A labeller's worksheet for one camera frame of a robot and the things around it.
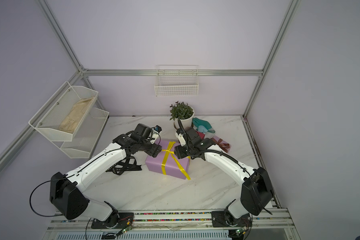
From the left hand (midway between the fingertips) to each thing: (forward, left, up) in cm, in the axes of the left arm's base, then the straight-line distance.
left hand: (153, 147), depth 82 cm
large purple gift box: (-8, -8, -4) cm, 12 cm away
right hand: (-2, -15, -2) cm, 16 cm away
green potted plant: (+28, -15, +2) cm, 32 cm away
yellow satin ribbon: (-1, -8, -3) cm, 8 cm away
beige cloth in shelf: (+7, +42, +13) cm, 45 cm away
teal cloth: (+30, -31, -16) cm, 46 cm away
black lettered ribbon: (-3, +18, -15) cm, 23 cm away
